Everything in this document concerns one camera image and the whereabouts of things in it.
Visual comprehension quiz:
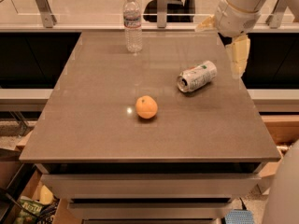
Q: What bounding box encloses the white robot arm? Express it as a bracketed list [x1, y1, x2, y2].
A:
[204, 0, 299, 224]

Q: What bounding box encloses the cardboard box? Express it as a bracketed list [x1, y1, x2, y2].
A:
[257, 115, 299, 195]
[1, 168, 82, 224]

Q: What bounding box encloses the silver 7up soda can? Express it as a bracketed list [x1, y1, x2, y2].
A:
[177, 61, 217, 92]

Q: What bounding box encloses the orange fruit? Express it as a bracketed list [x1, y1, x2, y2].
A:
[135, 95, 158, 119]

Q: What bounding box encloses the cardboard box right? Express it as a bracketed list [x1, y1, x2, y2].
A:
[257, 115, 299, 195]

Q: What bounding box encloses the grey drawer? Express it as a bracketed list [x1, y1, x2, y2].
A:
[42, 174, 260, 199]
[68, 203, 232, 220]

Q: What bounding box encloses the green snack bag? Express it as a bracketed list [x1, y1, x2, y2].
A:
[13, 196, 44, 224]

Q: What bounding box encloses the lower grey drawer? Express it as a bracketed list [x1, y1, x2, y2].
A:
[68, 203, 232, 220]

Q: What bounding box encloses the yellow object in box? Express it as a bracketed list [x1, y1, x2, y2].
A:
[39, 185, 54, 205]

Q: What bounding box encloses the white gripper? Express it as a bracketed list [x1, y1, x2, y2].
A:
[195, 0, 261, 79]

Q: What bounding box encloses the cardboard box left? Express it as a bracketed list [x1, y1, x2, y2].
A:
[1, 168, 82, 224]

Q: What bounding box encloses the metal railing post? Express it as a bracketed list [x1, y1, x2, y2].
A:
[265, 0, 287, 29]
[157, 0, 167, 28]
[35, 0, 57, 28]

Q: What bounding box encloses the left metal railing post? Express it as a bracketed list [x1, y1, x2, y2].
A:
[35, 0, 57, 28]

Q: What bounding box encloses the black office chair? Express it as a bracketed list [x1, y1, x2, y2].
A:
[143, 0, 195, 22]

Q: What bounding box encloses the upper grey drawer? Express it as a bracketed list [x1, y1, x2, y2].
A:
[42, 174, 260, 199]

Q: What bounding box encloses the right metal railing post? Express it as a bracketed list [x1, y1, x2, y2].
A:
[265, 0, 287, 29]

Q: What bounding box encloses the middle metal railing post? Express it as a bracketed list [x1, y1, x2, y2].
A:
[157, 0, 167, 28]

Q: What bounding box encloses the blue perforated object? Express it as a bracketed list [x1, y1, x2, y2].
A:
[224, 210, 255, 224]

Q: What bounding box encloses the clear plastic water bottle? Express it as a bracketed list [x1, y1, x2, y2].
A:
[123, 0, 142, 53]

